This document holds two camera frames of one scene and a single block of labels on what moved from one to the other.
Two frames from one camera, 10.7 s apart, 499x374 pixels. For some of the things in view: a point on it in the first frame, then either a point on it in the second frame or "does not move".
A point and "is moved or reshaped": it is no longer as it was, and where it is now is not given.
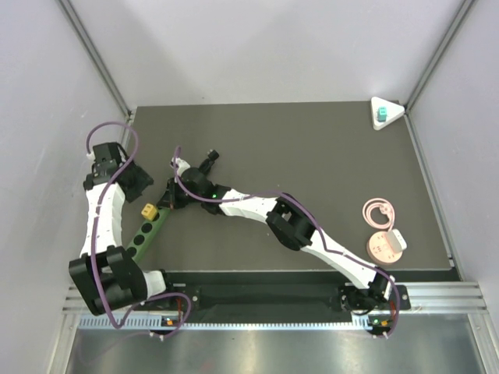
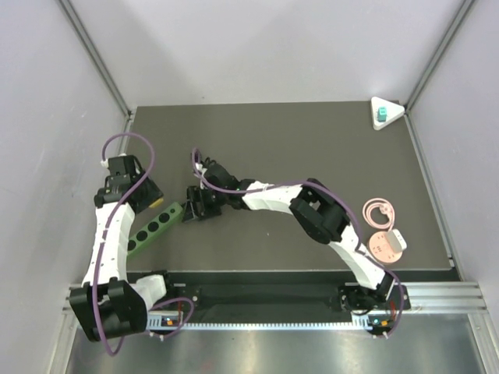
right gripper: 173,200 -> 198,195
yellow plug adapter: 149,211 is moved or reshaped
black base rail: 263,291 does not move
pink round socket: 380,250 does not move
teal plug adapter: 381,114 does not move
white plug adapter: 396,241 does not move
